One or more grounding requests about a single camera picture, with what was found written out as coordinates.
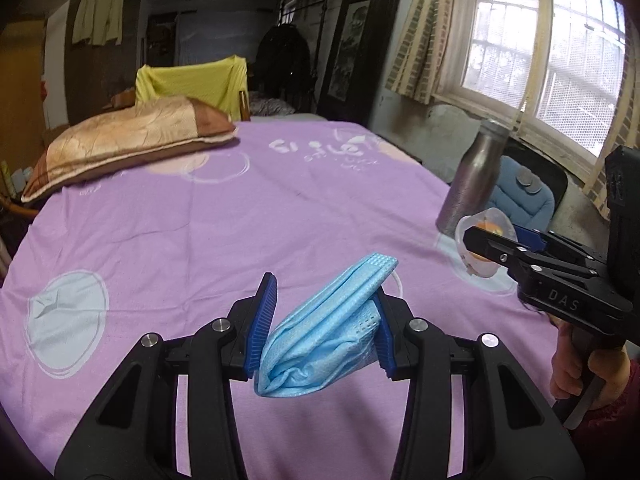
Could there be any clear lid yellow ball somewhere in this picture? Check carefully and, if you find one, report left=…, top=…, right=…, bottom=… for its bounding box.
left=454, top=207, right=518, bottom=278

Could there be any blue face mask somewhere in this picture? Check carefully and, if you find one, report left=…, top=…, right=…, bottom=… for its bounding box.
left=254, top=252, right=397, bottom=399

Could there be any red jacket right forearm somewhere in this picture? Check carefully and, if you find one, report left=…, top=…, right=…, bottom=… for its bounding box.
left=579, top=361, right=639, bottom=463

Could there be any person right hand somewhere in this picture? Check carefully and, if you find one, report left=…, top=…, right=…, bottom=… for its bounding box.
left=550, top=322, right=631, bottom=410

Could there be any blue cushioned chair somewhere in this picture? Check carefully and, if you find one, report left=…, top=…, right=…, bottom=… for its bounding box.
left=486, top=139, right=568, bottom=232

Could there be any silver metal bottle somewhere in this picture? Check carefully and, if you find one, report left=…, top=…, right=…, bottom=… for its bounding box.
left=436, top=119, right=510, bottom=237

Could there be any purple bed sheet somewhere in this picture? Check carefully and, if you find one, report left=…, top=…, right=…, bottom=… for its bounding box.
left=1, top=122, right=555, bottom=467

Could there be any window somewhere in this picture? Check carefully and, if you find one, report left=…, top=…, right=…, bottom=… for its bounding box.
left=435, top=0, right=636, bottom=183

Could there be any checked window curtain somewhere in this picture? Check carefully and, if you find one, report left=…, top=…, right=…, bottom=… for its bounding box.
left=385, top=0, right=476, bottom=110

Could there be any brown gold pillow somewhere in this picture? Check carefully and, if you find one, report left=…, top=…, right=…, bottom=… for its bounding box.
left=22, top=96, right=236, bottom=204

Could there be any yellow cloth covered chair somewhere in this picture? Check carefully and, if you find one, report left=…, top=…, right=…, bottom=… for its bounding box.
left=134, top=55, right=250, bottom=122

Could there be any dark wooden wardrobe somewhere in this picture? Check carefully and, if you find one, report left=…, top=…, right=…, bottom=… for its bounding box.
left=318, top=0, right=399, bottom=127

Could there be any beige hanging jacket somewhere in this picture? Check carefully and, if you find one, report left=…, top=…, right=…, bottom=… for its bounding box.
left=72, top=0, right=124, bottom=47

